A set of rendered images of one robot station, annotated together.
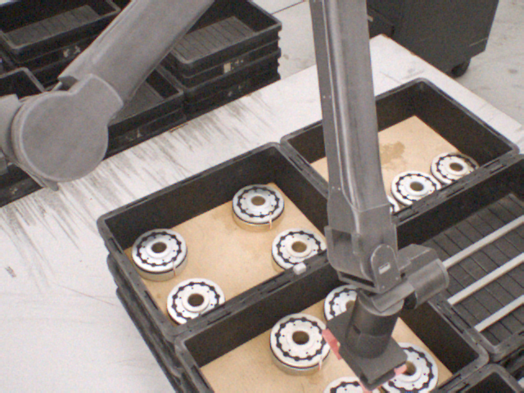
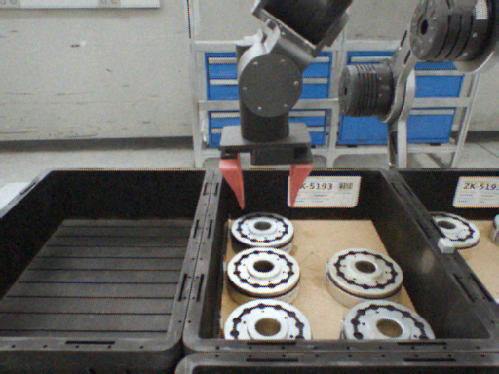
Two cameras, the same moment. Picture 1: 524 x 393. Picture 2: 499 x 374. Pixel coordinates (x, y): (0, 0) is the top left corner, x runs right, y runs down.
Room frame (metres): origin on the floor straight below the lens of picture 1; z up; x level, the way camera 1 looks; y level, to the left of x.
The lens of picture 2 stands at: (0.72, -0.53, 1.22)
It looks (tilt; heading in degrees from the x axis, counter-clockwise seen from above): 28 degrees down; 123
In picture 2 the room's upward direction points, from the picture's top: straight up
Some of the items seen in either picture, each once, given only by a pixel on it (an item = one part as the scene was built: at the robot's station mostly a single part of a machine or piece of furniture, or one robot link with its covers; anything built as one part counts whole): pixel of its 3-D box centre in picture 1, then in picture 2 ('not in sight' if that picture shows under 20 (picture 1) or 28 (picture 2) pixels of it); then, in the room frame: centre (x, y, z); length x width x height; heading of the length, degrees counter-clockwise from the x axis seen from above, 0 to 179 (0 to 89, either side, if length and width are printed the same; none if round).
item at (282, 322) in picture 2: (407, 368); (267, 328); (0.55, -0.24, 0.86); 0.05 x 0.05 x 0.01
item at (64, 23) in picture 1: (64, 64); not in sight; (2.08, 0.73, 0.37); 0.40 x 0.30 x 0.45; 127
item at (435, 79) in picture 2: not in sight; (401, 99); (0.16, 1.95, 0.60); 0.72 x 0.03 x 0.56; 37
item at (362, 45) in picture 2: not in sight; (339, 45); (-0.17, 1.73, 0.91); 1.70 x 0.10 x 0.05; 37
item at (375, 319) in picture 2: (353, 307); (389, 328); (0.67, -0.16, 0.86); 0.05 x 0.05 x 0.01
